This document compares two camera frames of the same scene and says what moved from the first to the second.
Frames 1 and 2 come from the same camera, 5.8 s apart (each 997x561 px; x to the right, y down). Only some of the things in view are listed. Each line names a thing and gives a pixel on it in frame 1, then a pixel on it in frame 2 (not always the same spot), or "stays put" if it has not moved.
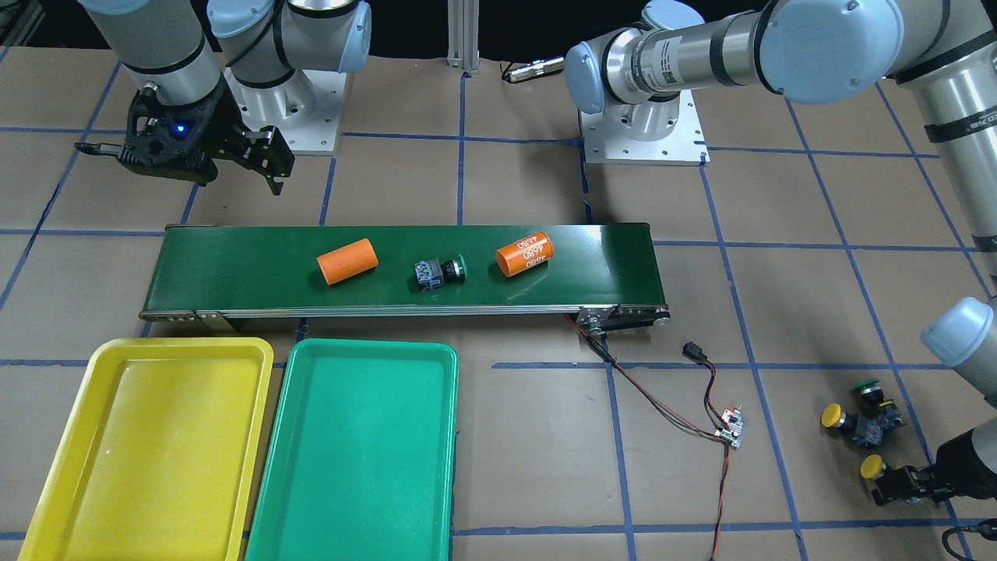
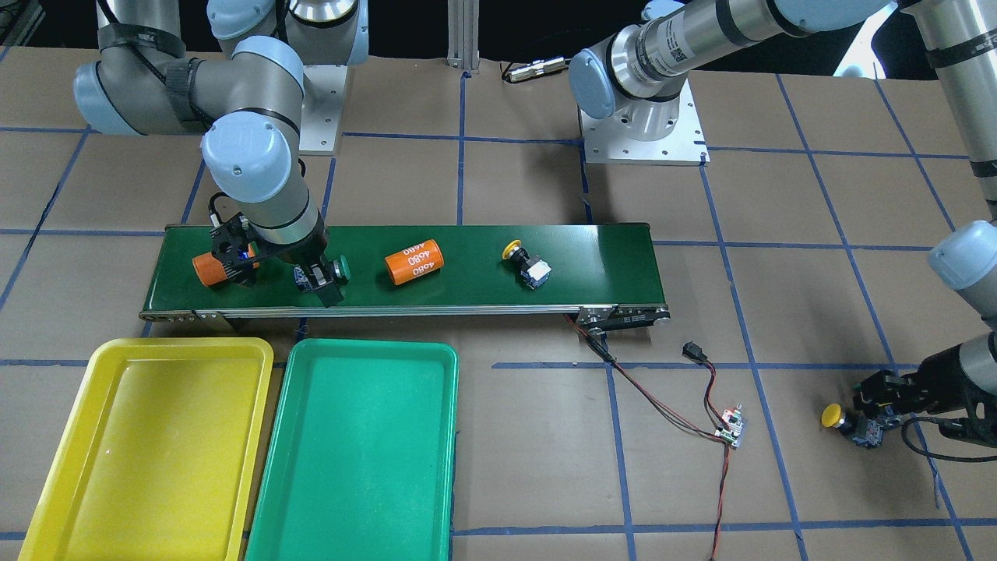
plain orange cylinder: x=347 y=261 -> x=215 y=269
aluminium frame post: x=463 y=34 stays put
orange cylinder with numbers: x=524 y=253 -> x=414 y=262
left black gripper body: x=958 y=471 -> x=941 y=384
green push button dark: x=430 y=274 -> x=308 y=278
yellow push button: x=890 y=482 -> x=533 y=270
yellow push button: x=867 y=431 stays put
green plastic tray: x=362 y=462 stays put
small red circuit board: x=733 y=420 stays put
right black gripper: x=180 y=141 -> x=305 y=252
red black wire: x=692 y=351 stays put
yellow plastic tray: x=156 y=462 stays put
